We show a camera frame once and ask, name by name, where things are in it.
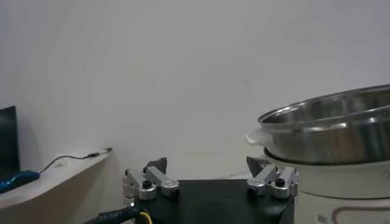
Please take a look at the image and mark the stainless steel steamer basket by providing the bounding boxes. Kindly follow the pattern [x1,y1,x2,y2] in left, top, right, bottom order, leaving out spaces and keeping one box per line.
[244,84,390,166]

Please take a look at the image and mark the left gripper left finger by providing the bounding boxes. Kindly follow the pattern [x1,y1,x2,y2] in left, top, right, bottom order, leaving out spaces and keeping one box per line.
[122,156,181,201]

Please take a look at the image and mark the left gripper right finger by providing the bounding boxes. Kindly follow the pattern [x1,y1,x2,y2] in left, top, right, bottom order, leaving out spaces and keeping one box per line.
[246,156,300,200]

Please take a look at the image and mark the white electric cooker base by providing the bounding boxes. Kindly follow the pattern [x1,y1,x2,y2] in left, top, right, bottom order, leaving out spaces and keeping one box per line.
[261,149,390,224]

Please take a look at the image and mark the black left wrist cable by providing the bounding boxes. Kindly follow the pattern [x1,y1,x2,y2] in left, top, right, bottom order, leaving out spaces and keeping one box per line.
[82,205,153,224]

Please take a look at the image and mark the thin black usb cable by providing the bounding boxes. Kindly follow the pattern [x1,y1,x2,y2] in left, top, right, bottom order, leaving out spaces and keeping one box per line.
[39,147,113,174]

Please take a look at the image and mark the blue computer mouse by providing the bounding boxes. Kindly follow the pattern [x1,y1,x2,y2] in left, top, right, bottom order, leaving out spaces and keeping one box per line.
[0,170,41,194]

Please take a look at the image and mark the white side table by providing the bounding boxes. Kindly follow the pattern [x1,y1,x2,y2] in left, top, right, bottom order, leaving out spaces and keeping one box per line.
[0,149,113,224]

